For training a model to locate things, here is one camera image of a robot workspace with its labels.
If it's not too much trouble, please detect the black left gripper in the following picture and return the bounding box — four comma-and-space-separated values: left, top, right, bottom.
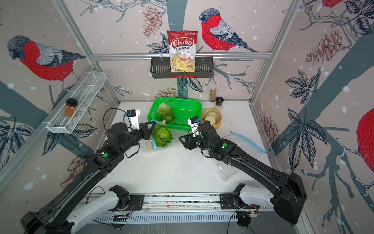
119, 120, 156, 155

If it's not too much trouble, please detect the black hanging wall basket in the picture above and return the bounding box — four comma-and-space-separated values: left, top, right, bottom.
150, 57, 214, 79

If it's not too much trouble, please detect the clear zipper bag blue seal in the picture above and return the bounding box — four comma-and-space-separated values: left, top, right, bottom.
151, 120, 173, 151

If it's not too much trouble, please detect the small chinese cabbage left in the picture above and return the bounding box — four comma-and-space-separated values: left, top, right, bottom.
158, 103, 175, 123

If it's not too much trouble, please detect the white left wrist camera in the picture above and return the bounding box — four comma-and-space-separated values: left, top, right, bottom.
126, 109, 140, 130

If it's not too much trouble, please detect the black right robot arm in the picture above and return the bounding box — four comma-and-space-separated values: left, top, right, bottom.
179, 122, 307, 225

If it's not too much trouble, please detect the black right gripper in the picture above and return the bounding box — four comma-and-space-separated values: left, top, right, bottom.
178, 132, 213, 153

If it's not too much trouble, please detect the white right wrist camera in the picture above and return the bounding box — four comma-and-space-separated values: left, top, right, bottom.
188, 117, 200, 137

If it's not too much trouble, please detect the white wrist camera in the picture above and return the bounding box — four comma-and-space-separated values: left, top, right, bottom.
126, 109, 140, 130
188, 117, 200, 137

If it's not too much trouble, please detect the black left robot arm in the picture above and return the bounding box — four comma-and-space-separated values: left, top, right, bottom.
20, 121, 156, 234

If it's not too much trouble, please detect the white wire wall shelf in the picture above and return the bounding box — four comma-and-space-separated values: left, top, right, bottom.
45, 71, 107, 134

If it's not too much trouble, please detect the green plastic basket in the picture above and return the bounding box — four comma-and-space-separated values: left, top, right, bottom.
147, 97, 202, 131

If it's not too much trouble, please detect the glass spice shaker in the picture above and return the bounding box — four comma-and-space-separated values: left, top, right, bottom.
209, 87, 216, 102

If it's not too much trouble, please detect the white bun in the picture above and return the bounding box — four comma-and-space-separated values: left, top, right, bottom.
207, 110, 219, 119
204, 115, 216, 126

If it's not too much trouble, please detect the red cassava chips bag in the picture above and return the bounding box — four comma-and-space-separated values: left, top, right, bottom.
168, 30, 198, 73

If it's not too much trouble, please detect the white bun back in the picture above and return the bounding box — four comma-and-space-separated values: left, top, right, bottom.
207, 110, 219, 119

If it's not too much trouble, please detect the orange spice jar black lid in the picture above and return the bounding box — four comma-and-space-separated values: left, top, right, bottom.
64, 98, 78, 118

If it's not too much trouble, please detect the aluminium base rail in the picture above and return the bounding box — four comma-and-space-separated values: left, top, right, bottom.
93, 187, 300, 228

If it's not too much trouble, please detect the black top pepper grinder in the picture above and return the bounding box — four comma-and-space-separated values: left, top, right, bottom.
215, 97, 224, 113

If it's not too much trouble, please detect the white bun front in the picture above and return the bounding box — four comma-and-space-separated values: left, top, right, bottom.
204, 115, 216, 126

